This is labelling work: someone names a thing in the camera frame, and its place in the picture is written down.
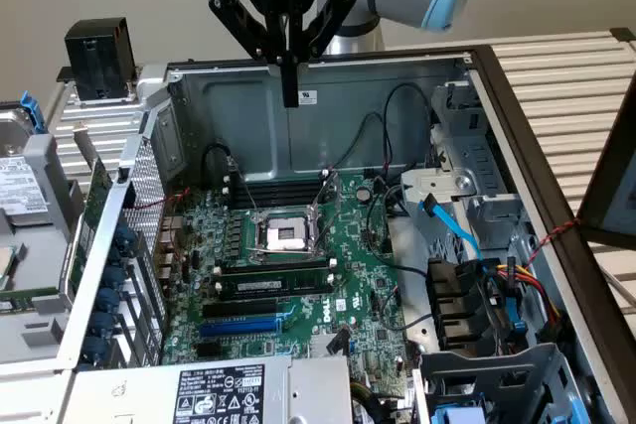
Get open grey PC case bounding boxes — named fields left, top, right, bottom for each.
left=57, top=44, right=636, bottom=424

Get thin metal locking lever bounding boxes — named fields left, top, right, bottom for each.
left=246, top=243, right=320, bottom=258
left=228, top=157, right=260, bottom=212

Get black RAM slot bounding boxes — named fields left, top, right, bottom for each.
left=212, top=255, right=338, bottom=277
left=223, top=169, right=332, bottom=197
left=223, top=186, right=325, bottom=211

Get metal socket cover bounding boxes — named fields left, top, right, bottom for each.
left=308, top=169, right=345, bottom=252

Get silver disk bay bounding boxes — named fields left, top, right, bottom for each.
left=399, top=79, right=534, bottom=266

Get CPU socket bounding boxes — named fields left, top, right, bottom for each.
left=246, top=208, right=324, bottom=264

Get green motherboard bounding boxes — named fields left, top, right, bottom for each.
left=153, top=169, right=424, bottom=398

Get silver hard disk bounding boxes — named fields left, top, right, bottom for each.
left=0, top=105, right=54, bottom=224

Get green RAM stick with label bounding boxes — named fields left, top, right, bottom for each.
left=218, top=268, right=335, bottom=302

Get grey parts rack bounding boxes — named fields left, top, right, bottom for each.
left=0, top=133, right=106, bottom=366

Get blue expansion slot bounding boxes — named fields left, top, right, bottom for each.
left=197, top=315, right=285, bottom=340

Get dark framed panel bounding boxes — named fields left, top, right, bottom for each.
left=575, top=74, right=636, bottom=252

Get silver chipset heatsink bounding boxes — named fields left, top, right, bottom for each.
left=309, top=331, right=350, bottom=358

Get grey power supply with label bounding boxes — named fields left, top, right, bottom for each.
left=59, top=353, right=355, bottom=424

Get grey metal drive cage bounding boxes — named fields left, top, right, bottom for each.
left=411, top=342, right=598, bottom=424

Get long black looped wire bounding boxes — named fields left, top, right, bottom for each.
left=384, top=82, right=434, bottom=168

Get short black looped wire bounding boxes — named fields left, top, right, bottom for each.
left=200, top=142, right=234, bottom=193

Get thin red wire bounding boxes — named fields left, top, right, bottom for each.
left=132, top=187, right=193, bottom=212

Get blue disk bracket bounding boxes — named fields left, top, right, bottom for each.
left=18, top=89, right=49, bottom=136

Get blue flat data wire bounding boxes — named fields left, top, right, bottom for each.
left=418, top=197, right=486, bottom=262

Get black wire across motherboard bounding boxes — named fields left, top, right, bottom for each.
left=366, top=184, right=429, bottom=277

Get red black twisted wire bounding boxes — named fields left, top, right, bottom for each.
left=523, top=216, right=583, bottom=267

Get yellow red power wire bundle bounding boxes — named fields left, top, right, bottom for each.
left=495, top=254, right=573, bottom=347

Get yellow black supply wires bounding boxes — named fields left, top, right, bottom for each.
left=349, top=378, right=414, bottom=424

